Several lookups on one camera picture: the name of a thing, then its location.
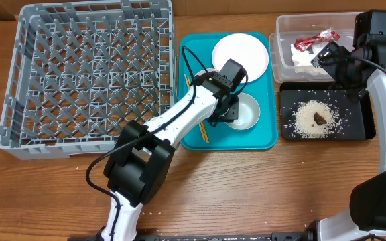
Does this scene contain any pink bowl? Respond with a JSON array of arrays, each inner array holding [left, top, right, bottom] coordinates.
[[194, 68, 218, 77]]

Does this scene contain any white paper napkin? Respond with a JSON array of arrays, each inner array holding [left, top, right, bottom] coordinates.
[[290, 42, 327, 76]]

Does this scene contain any clear plastic waste bin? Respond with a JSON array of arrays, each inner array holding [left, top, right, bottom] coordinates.
[[270, 12, 358, 83]]

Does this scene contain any teal plastic serving tray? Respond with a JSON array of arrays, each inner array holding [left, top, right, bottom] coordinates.
[[180, 33, 278, 151]]

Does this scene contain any grey bowl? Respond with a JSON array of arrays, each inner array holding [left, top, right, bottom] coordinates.
[[227, 93, 261, 130]]

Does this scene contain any red snack wrapper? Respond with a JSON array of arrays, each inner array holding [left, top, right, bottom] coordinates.
[[294, 28, 340, 52]]

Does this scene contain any wooden chopstick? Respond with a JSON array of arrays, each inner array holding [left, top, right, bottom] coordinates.
[[184, 74, 208, 144], [186, 75, 210, 144]]

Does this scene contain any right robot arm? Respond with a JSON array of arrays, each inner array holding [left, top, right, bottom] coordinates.
[[302, 10, 386, 240]]

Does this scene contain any wooden chopstick right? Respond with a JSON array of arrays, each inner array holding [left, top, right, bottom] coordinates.
[[186, 75, 210, 144]]

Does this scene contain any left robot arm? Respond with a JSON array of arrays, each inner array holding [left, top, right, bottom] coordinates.
[[96, 59, 247, 240]]

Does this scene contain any brown food scrap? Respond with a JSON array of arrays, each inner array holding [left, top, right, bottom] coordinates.
[[314, 112, 327, 125]]

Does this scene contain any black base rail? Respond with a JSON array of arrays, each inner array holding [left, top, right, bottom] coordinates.
[[67, 232, 314, 241]]

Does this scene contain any wooden chopstick left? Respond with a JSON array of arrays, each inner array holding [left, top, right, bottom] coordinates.
[[184, 74, 208, 144]]

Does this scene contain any large pink round plate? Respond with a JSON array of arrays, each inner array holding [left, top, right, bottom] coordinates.
[[212, 33, 269, 83]]

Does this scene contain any white rice pile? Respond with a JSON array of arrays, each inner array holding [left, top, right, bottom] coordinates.
[[280, 90, 352, 139]]

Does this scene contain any black food waste tray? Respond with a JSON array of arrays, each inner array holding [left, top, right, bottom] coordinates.
[[279, 82, 376, 141]]

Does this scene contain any grey plastic dish rack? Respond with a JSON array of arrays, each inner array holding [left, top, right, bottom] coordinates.
[[0, 0, 178, 159]]

